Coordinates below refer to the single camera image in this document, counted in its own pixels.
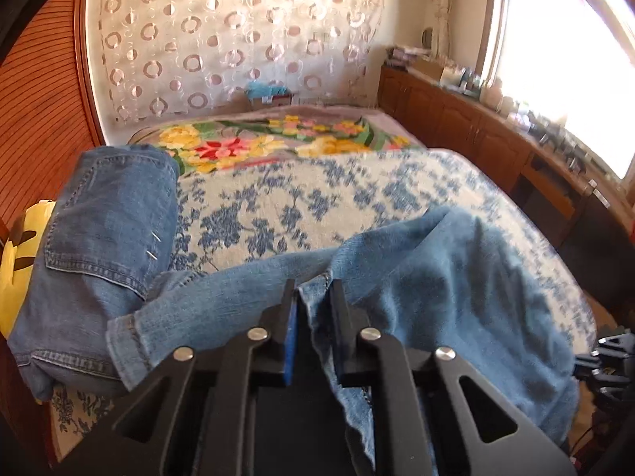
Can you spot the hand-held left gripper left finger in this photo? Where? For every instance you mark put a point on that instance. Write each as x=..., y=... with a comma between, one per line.
x=291, y=342

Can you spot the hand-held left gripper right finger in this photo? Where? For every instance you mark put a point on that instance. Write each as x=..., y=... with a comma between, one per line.
x=341, y=342

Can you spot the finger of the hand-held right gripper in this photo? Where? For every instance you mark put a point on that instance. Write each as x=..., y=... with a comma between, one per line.
x=615, y=357

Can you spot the blue denim pants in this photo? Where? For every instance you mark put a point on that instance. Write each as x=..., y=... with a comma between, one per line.
x=446, y=282
x=99, y=238

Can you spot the grey colourful flower blanket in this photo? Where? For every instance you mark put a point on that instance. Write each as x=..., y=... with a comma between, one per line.
x=278, y=134

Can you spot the cardboard box with teal cloth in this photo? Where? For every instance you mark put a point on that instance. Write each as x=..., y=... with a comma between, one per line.
x=268, y=94

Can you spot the wooden cabinet counter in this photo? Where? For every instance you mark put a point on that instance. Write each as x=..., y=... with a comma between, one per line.
x=446, y=114

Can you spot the yellow plush toy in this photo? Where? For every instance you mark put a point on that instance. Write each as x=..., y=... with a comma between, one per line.
x=20, y=267

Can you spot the stack of papers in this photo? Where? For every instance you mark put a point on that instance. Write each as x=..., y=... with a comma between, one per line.
x=404, y=54

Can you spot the bright window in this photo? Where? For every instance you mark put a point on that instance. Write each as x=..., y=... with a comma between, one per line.
x=560, y=59

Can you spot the circle-pattern sheer curtain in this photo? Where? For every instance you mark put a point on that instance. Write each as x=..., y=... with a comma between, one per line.
x=238, y=34

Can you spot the wooden slatted wardrobe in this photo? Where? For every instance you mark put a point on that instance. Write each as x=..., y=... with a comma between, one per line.
x=39, y=109

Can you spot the patterned window curtain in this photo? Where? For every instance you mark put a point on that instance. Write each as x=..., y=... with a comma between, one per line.
x=439, y=10

